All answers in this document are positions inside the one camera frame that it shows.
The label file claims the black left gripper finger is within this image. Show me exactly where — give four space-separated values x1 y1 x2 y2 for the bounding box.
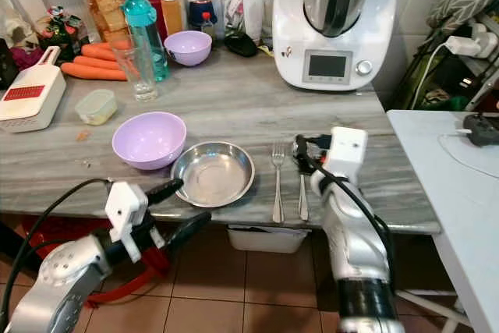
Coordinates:
167 211 213 253
145 178 185 204

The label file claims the stainless steel spoon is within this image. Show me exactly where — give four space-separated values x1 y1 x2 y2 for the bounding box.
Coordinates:
291 136 311 222

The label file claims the stainless steel fork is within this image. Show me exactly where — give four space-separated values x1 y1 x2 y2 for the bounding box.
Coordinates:
269 143 287 225

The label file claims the round stainless steel plate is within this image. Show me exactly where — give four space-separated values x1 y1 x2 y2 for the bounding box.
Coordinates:
170 141 257 209

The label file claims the large purple plastic bowl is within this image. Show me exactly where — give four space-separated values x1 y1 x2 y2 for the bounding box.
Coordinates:
111 111 189 172

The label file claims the red plastic stool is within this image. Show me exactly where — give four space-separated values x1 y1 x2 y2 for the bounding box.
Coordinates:
21 215 174 308

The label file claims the white plastic tray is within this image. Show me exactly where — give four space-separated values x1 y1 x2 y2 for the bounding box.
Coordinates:
227 225 298 254

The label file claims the small pale green lidded container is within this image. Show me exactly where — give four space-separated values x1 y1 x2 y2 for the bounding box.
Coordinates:
75 88 119 127

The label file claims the clear drinking glass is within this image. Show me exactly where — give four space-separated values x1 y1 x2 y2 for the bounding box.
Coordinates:
111 38 158 104

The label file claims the black rounded pouch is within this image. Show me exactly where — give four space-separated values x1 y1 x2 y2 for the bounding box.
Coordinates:
223 30 260 58

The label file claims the white kitchen cooking machine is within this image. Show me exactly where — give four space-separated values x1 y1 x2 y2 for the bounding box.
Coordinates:
271 0 398 93

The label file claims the white side table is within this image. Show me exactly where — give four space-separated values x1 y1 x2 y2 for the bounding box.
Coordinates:
387 108 499 333

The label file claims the orange carrot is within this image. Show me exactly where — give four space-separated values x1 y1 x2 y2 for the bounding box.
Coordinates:
72 55 119 72
81 43 118 62
60 62 126 83

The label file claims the clear plastic utensil container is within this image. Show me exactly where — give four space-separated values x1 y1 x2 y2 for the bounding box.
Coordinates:
219 0 267 42

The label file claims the small purple plastic bowl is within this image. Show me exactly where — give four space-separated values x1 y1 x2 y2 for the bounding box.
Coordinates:
163 30 214 68

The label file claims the small bottle red cap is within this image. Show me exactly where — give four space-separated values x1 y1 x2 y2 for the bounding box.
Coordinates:
200 10 216 38

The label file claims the white grater box red top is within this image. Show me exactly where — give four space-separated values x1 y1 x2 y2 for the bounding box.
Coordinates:
0 45 67 133

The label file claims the black charger device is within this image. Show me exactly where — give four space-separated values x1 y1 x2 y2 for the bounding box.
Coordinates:
462 112 499 147

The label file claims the teal water bottle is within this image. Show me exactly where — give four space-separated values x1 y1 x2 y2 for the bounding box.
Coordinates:
122 0 171 83

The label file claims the black upright phone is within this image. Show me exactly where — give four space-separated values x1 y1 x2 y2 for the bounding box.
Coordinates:
0 37 19 89

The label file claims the orange bottle white cap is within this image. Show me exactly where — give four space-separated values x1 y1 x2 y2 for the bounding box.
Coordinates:
160 0 185 37

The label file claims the white power plug adapter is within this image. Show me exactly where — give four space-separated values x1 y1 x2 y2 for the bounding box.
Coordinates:
444 22 493 59

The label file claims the dark colourful snack bag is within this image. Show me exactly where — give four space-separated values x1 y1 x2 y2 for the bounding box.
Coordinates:
38 5 88 60

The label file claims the purple crumpled cloth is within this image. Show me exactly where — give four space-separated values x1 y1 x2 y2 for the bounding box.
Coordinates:
11 45 45 69

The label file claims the red lidded cracker jar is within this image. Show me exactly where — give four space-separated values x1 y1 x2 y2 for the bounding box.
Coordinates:
73 0 133 44

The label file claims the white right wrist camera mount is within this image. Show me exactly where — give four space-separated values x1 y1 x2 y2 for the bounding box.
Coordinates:
326 126 369 179

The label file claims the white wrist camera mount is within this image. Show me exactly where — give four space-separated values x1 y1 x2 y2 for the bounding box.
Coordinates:
326 126 369 179
104 181 150 264

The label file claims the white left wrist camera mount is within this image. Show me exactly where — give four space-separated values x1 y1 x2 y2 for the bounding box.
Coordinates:
104 181 150 264

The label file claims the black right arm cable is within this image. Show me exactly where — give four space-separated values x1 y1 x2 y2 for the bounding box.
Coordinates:
304 140 397 291

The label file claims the white power cable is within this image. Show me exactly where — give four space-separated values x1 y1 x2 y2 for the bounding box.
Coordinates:
409 40 450 109

